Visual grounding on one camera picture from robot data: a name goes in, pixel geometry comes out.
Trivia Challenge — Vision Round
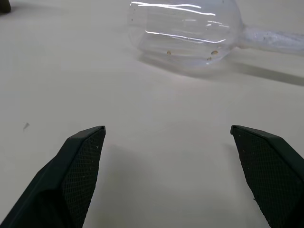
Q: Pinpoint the clear glass with brown drink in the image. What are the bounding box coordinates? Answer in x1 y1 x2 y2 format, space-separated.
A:
127 0 304 77

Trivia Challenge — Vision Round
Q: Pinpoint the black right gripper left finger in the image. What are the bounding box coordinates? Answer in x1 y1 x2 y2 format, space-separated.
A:
0 125 106 228

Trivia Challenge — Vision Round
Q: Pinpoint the clear bottle of brown drink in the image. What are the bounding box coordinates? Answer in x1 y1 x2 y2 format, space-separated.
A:
0 0 12 14

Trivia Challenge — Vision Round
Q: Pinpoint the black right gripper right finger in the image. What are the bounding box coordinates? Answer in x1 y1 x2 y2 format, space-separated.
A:
230 125 304 228

